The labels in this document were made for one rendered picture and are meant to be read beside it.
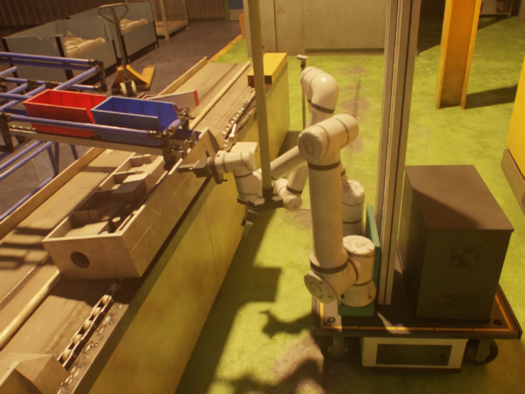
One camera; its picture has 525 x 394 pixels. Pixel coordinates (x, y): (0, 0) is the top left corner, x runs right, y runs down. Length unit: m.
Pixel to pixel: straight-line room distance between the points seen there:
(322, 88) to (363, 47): 5.79
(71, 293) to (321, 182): 1.05
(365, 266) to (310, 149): 0.63
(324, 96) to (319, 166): 0.58
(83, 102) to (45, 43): 5.06
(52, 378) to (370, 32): 7.08
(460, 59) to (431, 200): 3.65
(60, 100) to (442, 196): 1.74
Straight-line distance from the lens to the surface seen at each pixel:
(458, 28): 5.53
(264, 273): 2.96
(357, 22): 7.78
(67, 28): 8.59
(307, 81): 2.20
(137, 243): 1.78
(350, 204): 2.32
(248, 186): 2.00
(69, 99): 2.18
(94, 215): 1.99
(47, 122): 2.04
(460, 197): 2.16
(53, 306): 1.91
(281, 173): 1.98
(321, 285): 1.81
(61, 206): 2.56
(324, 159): 1.55
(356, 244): 1.95
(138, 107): 2.02
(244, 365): 2.46
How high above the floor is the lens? 1.92
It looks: 31 degrees down
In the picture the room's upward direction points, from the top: 4 degrees counter-clockwise
